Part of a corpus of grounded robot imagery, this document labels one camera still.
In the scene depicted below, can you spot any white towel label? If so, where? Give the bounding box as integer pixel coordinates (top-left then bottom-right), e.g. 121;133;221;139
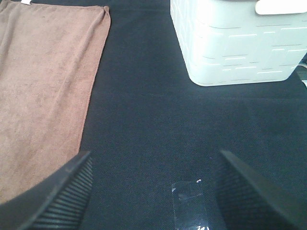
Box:
21;0;32;5

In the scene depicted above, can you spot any brown microfibre towel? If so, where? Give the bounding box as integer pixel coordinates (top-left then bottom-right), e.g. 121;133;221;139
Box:
0;0;111;203

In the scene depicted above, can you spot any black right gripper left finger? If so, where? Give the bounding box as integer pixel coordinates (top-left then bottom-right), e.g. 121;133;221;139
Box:
0;151;93;230

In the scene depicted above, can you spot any clear tape strip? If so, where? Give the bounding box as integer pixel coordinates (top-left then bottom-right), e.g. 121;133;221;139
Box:
171;179;209;230

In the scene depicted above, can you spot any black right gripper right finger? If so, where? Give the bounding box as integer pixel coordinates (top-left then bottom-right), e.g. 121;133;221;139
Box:
215;150;307;230

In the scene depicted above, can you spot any white plastic storage basket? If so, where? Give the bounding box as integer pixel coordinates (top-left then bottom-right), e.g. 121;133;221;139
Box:
170;0;307;86

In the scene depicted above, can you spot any black table cloth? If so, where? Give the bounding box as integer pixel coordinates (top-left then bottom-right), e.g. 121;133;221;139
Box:
31;0;307;230

